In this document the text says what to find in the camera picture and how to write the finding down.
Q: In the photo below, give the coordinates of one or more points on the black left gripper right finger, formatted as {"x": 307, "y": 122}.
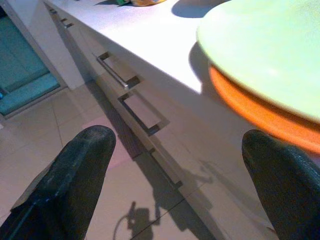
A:
{"x": 290, "y": 190}

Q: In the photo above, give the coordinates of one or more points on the glass door with grey frame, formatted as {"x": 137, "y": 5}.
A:
{"x": 22, "y": 70}

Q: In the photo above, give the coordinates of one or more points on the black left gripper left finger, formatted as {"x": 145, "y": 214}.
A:
{"x": 65, "y": 185}

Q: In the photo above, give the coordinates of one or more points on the yellow red noodle pack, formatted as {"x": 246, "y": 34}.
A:
{"x": 147, "y": 2}

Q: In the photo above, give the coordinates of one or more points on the white kitchen counter cabinet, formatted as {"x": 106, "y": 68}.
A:
{"x": 197, "y": 132}

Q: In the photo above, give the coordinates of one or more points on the orange round plate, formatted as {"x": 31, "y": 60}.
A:
{"x": 250, "y": 110}

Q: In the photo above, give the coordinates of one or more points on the green snack bag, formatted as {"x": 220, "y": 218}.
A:
{"x": 122, "y": 2}

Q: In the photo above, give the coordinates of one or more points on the light green round plate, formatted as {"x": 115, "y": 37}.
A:
{"x": 265, "y": 50}

